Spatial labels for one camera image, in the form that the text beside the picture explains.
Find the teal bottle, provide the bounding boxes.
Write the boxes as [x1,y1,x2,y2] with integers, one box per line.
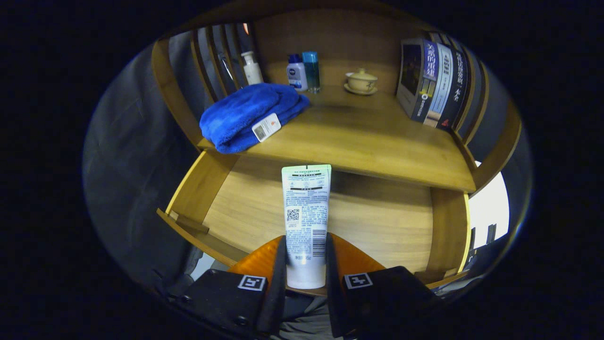
[302,51,321,94]

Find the white and light blue book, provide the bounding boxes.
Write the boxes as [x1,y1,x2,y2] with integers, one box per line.
[423,42,454,128]

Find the beige lidded teacup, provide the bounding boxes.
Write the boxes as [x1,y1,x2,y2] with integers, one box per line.
[344,68,378,96]

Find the white bottle with blue cap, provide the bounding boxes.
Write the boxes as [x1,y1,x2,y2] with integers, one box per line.
[286,54,309,92]

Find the wooden drawer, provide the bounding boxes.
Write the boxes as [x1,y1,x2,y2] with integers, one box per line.
[157,150,472,296]

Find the dark blue book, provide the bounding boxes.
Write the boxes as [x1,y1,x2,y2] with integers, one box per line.
[396,38,439,123]

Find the person's grey trousers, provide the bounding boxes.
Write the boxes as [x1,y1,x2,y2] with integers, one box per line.
[278,288,331,340]

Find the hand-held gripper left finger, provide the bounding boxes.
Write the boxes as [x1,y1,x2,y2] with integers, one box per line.
[179,235,287,338]

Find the white pump bottle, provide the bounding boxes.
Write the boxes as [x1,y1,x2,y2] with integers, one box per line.
[241,51,264,86]

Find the white tube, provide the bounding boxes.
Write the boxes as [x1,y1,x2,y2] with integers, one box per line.
[281,164,332,289]

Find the wooden cabinet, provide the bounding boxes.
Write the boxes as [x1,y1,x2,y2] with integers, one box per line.
[151,0,522,194]

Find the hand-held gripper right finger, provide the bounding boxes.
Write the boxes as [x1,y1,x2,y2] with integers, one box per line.
[326,233,439,338]

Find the blue towel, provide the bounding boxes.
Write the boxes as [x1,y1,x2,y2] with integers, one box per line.
[199,83,310,154]

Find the black book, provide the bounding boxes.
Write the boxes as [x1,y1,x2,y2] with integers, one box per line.
[436,47,470,132]

